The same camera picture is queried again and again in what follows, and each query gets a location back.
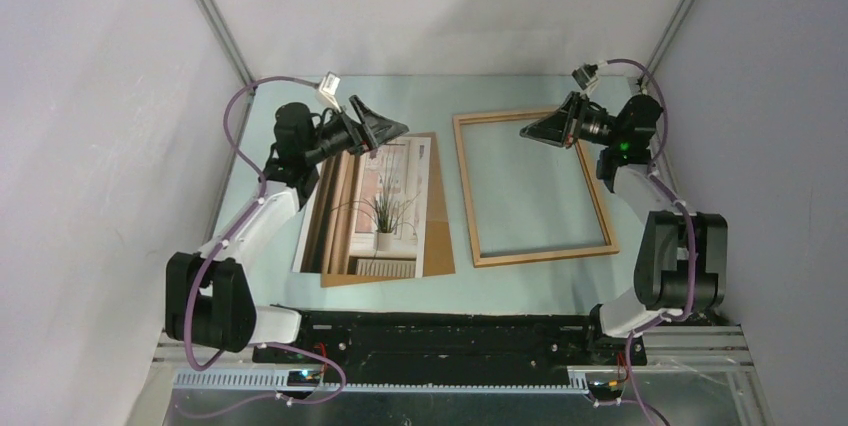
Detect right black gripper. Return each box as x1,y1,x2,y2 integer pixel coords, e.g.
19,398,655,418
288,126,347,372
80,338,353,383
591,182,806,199
519,91,623,149

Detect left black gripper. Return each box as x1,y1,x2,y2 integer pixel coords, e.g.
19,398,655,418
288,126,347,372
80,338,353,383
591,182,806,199
304,96,407,165

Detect window plant photo print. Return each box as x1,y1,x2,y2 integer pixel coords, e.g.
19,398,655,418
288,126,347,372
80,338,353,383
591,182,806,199
291,136,433,279

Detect wooden picture frame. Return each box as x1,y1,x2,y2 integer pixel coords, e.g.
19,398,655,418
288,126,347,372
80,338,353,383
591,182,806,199
453,109,620,268

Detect brown cardboard backing board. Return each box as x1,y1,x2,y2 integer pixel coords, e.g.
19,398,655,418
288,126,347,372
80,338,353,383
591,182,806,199
320,132,457,289

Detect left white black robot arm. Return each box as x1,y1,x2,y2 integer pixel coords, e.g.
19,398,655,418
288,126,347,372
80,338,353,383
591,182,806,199
165,95,409,370

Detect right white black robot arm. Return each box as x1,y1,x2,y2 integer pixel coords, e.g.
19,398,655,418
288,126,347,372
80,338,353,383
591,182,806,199
520,92,728,364

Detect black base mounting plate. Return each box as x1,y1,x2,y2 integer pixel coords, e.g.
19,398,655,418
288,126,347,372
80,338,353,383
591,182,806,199
192,306,648,386

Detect right aluminium corner profile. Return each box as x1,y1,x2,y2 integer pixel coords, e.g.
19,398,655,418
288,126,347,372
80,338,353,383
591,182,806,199
646,0,698,77

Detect aluminium corner profile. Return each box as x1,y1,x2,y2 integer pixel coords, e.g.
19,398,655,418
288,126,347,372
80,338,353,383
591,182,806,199
165,0,258,94
646,0,698,77

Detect left aluminium corner profile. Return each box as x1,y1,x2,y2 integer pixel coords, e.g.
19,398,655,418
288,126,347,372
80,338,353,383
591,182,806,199
165,0,258,94

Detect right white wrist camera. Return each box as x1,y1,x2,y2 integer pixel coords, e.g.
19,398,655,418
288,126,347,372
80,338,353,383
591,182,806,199
571,63,600,95

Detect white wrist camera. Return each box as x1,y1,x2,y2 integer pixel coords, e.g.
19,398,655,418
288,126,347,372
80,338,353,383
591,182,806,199
571,63,600,95
315,72,343,112

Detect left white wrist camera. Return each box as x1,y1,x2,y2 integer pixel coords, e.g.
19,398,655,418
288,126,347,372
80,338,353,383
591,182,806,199
315,72,343,112

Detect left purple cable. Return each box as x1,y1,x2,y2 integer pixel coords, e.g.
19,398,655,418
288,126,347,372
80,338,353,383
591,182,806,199
182,75,348,420

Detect purple cable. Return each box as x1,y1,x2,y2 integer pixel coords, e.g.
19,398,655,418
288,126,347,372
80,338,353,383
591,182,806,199
182,75,348,420
596,58,698,426

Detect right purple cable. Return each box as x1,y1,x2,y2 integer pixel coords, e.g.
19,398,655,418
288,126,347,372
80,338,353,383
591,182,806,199
596,58,698,426

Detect grey slotted cable duct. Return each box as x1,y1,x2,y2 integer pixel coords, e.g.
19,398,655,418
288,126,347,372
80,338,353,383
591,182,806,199
173,369,589,395

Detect front aluminium rail frame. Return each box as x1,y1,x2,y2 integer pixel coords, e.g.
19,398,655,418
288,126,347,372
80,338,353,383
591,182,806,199
150,325,754,374

